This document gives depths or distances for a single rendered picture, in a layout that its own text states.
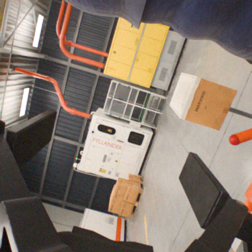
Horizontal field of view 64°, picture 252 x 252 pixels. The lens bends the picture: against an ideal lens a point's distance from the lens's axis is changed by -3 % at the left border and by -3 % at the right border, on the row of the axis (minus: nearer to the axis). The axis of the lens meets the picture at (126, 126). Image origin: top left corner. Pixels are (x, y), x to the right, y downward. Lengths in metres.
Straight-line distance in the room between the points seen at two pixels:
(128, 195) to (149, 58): 4.78
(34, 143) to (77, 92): 11.12
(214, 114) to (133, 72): 5.83
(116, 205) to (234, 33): 7.35
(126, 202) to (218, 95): 5.95
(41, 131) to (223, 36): 0.33
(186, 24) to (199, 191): 0.27
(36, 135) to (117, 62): 7.52
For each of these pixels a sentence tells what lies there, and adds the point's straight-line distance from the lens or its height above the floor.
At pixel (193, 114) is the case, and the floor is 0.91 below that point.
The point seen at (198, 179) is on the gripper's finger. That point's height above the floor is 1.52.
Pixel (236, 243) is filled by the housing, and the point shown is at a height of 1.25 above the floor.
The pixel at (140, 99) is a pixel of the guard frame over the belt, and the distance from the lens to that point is 8.27.
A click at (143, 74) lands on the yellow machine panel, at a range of 7.66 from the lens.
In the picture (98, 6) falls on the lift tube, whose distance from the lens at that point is 0.39.
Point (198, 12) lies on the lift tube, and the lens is 0.35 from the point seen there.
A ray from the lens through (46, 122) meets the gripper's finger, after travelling 0.18.
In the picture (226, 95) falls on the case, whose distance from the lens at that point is 2.06.
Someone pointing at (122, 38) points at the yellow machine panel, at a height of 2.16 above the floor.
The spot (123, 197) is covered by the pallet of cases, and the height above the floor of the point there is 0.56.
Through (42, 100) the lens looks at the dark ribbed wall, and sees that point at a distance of 11.95.
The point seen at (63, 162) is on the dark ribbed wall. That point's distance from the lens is 12.57.
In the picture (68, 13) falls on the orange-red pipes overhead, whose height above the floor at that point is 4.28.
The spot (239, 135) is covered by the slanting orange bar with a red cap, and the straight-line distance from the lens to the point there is 0.46.
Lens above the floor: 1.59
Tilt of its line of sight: 3 degrees down
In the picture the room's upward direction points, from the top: 73 degrees counter-clockwise
